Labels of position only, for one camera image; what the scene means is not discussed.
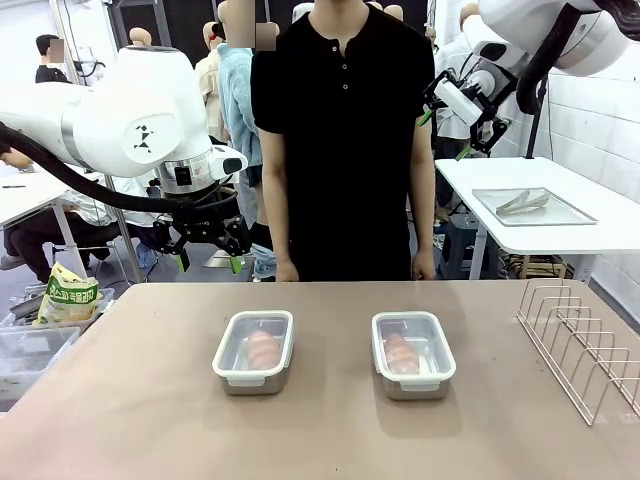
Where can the beige mannequin head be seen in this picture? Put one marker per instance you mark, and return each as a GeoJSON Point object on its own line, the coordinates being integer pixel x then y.
{"type": "Point", "coordinates": [470, 15]}
{"type": "Point", "coordinates": [395, 12]}
{"type": "Point", "coordinates": [140, 36]}

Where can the person's left forearm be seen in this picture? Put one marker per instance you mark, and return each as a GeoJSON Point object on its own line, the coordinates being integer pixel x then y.
{"type": "Point", "coordinates": [422, 210]}

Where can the person's right hand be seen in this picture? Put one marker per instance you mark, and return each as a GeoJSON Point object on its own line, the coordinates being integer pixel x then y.
{"type": "Point", "coordinates": [287, 271]}

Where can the clear plastic storage bin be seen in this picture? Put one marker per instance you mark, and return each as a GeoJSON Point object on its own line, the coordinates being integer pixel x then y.
{"type": "Point", "coordinates": [30, 350]}

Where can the metal tongs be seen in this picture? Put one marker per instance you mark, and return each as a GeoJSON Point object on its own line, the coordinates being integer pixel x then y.
{"type": "Point", "coordinates": [525, 201]}

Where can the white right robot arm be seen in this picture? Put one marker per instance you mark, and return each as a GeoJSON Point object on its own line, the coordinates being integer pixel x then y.
{"type": "Point", "coordinates": [590, 45]}

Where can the white mannequin head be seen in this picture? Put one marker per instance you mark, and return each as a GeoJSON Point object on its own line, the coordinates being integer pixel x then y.
{"type": "Point", "coordinates": [301, 11]}

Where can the white desk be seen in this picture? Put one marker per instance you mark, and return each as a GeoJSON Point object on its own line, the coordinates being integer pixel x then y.
{"type": "Point", "coordinates": [25, 200]}

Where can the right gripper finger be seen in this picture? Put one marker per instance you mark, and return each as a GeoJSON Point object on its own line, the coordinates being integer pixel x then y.
{"type": "Point", "coordinates": [464, 151]}
{"type": "Point", "coordinates": [425, 119]}

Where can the standing person in dark top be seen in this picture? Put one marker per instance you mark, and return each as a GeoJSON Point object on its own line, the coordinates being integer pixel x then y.
{"type": "Point", "coordinates": [50, 75]}

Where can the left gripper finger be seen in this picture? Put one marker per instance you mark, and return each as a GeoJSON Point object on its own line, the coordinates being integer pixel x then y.
{"type": "Point", "coordinates": [237, 240]}
{"type": "Point", "coordinates": [165, 237]}

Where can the flat metal tray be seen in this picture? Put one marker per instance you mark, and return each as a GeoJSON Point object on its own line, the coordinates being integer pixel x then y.
{"type": "Point", "coordinates": [560, 215]}

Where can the white side table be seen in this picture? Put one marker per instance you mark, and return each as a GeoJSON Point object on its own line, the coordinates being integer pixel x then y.
{"type": "Point", "coordinates": [615, 200]}

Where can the golden brown croissant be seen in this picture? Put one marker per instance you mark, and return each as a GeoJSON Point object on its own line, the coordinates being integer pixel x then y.
{"type": "Point", "coordinates": [262, 350]}
{"type": "Point", "coordinates": [400, 355]}

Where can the seated person in white shirt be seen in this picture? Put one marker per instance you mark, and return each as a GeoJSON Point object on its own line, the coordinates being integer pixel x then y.
{"type": "Point", "coordinates": [35, 237]}

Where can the yellow green snack bag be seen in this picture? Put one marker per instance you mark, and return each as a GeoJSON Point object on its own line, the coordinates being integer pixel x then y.
{"type": "Point", "coordinates": [67, 300]}

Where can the clear plastic snap-lock lid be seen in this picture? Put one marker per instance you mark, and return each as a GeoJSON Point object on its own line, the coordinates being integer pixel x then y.
{"type": "Point", "coordinates": [235, 350]}
{"type": "Point", "coordinates": [435, 360]}

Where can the black pen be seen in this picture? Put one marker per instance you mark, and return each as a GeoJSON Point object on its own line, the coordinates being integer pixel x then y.
{"type": "Point", "coordinates": [12, 186]}

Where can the grey plastic stool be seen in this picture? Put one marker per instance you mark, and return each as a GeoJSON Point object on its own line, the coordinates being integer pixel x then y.
{"type": "Point", "coordinates": [460, 235]}

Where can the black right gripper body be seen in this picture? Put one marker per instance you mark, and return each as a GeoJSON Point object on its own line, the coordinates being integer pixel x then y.
{"type": "Point", "coordinates": [487, 130]}

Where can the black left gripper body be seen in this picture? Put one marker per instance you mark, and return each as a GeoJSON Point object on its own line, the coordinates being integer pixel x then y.
{"type": "Point", "coordinates": [202, 222]}

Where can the mannequin in beige shirt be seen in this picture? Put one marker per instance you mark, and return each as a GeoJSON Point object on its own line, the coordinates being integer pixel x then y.
{"type": "Point", "coordinates": [210, 90]}

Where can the grey metal stand pole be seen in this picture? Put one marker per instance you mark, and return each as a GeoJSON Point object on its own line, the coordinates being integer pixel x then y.
{"type": "Point", "coordinates": [126, 235]}

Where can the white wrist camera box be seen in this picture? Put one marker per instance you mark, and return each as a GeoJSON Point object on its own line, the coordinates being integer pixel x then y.
{"type": "Point", "coordinates": [455, 102]}

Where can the rectangular stainless steel container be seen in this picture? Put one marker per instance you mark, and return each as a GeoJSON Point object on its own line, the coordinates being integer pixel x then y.
{"type": "Point", "coordinates": [415, 394]}
{"type": "Point", "coordinates": [255, 389]}

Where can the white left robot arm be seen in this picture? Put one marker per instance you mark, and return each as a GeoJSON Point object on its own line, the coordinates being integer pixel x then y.
{"type": "Point", "coordinates": [125, 100]}

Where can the person in black shirt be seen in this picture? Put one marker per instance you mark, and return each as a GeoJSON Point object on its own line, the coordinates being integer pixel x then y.
{"type": "Point", "coordinates": [345, 150]}

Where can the person's left hand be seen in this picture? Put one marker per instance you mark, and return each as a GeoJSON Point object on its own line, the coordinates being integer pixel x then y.
{"type": "Point", "coordinates": [422, 265]}

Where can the person's right forearm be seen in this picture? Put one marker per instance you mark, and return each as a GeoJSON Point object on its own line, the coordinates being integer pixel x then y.
{"type": "Point", "coordinates": [277, 215]}

